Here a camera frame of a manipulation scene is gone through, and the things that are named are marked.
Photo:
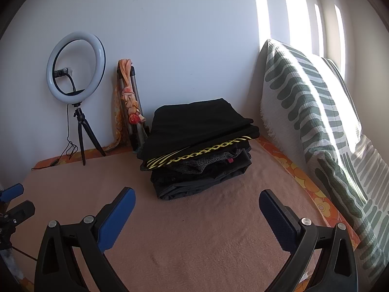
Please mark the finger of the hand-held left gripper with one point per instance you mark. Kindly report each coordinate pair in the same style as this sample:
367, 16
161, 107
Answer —
22, 211
12, 192

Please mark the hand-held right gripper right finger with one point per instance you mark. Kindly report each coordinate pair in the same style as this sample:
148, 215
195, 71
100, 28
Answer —
278, 219

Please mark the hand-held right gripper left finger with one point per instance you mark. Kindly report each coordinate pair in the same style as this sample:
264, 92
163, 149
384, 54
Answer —
117, 216

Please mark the orange floral bed sheet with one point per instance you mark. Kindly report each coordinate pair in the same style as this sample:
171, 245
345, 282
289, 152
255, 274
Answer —
304, 176

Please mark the dark grey folded garment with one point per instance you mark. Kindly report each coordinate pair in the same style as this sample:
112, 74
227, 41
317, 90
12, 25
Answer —
188, 182

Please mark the peach fleece blanket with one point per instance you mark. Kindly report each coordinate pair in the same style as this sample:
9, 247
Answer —
197, 234

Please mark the grey checked garment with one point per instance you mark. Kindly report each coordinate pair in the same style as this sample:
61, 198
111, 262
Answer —
206, 162

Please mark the small black tripod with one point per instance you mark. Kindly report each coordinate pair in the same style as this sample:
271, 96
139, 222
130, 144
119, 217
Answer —
80, 124

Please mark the orange patterned scarf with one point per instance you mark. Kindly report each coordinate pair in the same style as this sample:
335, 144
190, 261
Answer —
127, 97

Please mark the white green patterned pillow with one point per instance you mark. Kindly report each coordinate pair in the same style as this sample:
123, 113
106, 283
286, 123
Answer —
291, 97
352, 97

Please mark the white wall socket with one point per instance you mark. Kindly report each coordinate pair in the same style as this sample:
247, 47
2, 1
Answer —
68, 70

